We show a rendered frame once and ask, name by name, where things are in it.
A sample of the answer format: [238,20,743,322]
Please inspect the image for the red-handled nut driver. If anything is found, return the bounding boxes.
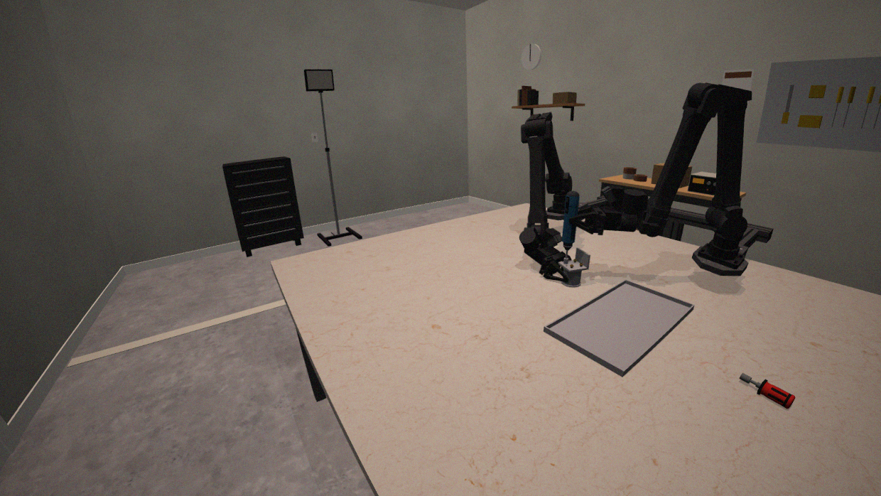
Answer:
[740,373,795,409]

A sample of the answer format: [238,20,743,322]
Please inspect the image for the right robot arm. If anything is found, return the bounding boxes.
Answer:
[519,112,572,262]

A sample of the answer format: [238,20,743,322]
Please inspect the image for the grey l-shaped metal bracket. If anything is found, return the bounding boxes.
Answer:
[558,247,590,272]

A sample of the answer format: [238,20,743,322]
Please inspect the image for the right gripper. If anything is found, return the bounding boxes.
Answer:
[534,252,568,283]

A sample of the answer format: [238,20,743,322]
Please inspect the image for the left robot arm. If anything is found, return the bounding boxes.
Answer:
[600,83,752,269]

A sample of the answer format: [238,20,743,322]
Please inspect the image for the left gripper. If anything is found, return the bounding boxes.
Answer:
[569,206,620,235]

